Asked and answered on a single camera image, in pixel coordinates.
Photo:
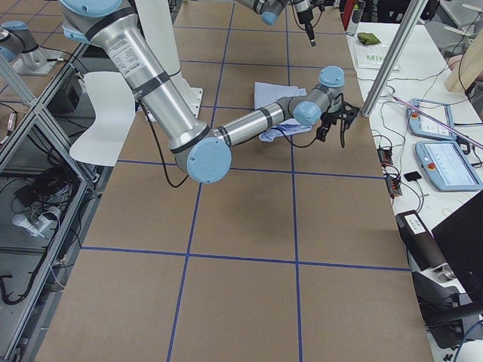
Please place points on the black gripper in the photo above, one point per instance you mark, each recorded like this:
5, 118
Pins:
304, 16
330, 117

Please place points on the light blue striped shirt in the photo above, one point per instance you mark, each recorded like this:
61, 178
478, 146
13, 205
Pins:
266, 97

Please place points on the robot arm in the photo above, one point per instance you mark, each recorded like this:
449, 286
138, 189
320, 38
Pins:
270, 10
199, 151

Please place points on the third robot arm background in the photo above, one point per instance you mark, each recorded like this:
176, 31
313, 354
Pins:
18, 46

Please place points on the green cloth pouch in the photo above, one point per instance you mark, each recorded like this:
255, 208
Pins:
368, 38

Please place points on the orange circuit board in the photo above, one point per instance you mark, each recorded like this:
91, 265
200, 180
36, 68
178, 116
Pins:
385, 157

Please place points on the clear plastic MINI bag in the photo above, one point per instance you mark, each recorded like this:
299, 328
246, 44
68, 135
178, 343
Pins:
370, 56

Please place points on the reacher grabber stick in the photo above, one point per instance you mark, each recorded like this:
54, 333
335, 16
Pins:
450, 129

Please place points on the upper teach pendant tablet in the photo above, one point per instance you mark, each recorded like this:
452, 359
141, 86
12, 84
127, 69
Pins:
421, 126

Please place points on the teach pendant tablet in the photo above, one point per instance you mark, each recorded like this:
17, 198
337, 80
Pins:
421, 126
446, 166

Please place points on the small black phone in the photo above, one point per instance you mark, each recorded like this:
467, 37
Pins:
413, 176

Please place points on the lower teach pendant tablet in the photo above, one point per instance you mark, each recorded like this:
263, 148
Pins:
446, 166

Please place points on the seated person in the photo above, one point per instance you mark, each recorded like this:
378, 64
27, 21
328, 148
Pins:
458, 62

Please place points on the black laptop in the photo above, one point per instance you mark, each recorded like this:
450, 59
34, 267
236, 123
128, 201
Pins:
459, 238

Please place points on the white plastic chair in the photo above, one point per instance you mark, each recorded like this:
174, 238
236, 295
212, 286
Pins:
114, 108

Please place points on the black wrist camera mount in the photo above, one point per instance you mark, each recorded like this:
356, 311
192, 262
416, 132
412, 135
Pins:
347, 114

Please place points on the aluminium frame post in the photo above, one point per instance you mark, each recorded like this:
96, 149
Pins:
405, 28

